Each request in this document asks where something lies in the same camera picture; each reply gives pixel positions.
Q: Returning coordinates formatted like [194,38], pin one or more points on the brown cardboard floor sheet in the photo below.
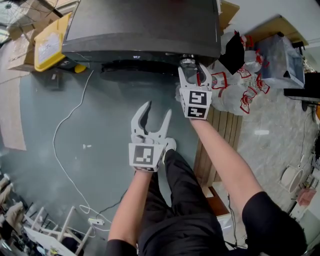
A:
[11,117]

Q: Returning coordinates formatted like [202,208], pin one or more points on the clear plastic storage box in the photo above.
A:
[280,60]

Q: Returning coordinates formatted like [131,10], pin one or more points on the flat cardboard piece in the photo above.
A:
[228,12]

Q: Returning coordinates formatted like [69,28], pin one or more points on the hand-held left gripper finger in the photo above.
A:
[138,120]
[163,126]

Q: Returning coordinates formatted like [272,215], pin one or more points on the yellow plastic bin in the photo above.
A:
[48,46]

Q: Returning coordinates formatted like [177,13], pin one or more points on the pink cloth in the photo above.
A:
[307,197]

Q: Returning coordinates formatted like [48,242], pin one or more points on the black table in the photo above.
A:
[308,87]

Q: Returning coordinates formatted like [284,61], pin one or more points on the wooden shelf board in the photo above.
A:
[280,26]

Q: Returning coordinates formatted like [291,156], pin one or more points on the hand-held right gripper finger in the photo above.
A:
[183,76]
[206,75]

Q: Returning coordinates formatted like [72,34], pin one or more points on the white drying rack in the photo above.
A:
[55,232]

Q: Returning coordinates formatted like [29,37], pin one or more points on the person's white shoe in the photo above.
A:
[171,144]

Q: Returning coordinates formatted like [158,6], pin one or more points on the person's right forearm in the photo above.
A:
[225,162]

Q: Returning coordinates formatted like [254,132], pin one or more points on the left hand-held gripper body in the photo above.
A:
[145,153]

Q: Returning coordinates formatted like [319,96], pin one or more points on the pile of clear water bottles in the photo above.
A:
[233,97]

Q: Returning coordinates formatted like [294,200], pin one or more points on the person's black trousers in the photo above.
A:
[182,207]

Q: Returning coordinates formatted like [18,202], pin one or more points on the white power strip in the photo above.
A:
[96,221]

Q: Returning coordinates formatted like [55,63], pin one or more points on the person's left forearm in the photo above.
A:
[128,207]

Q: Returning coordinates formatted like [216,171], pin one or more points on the brown wooden box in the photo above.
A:
[217,202]

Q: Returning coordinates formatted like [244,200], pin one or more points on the person's black shirt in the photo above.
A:
[272,225]

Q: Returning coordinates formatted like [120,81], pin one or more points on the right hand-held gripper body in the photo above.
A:
[196,101]

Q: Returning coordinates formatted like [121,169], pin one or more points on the stack of cardboard boxes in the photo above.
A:
[23,32]

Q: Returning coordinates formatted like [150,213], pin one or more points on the black cloth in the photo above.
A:
[233,56]

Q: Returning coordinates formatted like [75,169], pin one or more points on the wooden slatted bench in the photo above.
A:
[222,135]

